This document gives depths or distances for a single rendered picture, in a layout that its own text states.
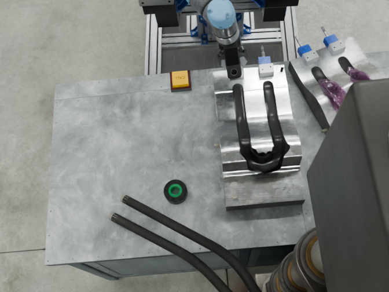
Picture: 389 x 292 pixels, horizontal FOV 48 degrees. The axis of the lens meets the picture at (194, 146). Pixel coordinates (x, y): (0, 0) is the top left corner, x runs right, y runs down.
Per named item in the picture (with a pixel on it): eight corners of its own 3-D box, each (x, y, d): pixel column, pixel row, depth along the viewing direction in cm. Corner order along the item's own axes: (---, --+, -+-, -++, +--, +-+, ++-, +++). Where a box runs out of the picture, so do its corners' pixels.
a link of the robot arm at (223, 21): (220, -12, 123) (239, 7, 120) (225, 9, 133) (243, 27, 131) (198, 7, 123) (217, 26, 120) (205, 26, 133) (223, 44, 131)
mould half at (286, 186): (213, 83, 169) (212, 64, 157) (281, 77, 168) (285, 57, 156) (226, 211, 150) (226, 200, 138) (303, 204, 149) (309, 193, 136)
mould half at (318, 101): (287, 68, 169) (291, 51, 159) (348, 45, 171) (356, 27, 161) (352, 183, 150) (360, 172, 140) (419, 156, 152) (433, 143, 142)
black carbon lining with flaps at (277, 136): (230, 87, 160) (230, 73, 151) (275, 82, 160) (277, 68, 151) (241, 177, 147) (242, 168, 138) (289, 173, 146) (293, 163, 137)
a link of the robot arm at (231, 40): (239, 36, 130) (212, 42, 132) (241, 43, 135) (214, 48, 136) (236, 14, 132) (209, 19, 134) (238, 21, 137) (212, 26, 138)
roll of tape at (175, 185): (165, 205, 152) (164, 203, 149) (164, 183, 155) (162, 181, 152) (189, 203, 152) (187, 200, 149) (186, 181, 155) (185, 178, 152)
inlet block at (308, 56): (289, 43, 170) (290, 34, 165) (300, 38, 171) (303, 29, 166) (304, 69, 165) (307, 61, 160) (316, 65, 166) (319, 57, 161)
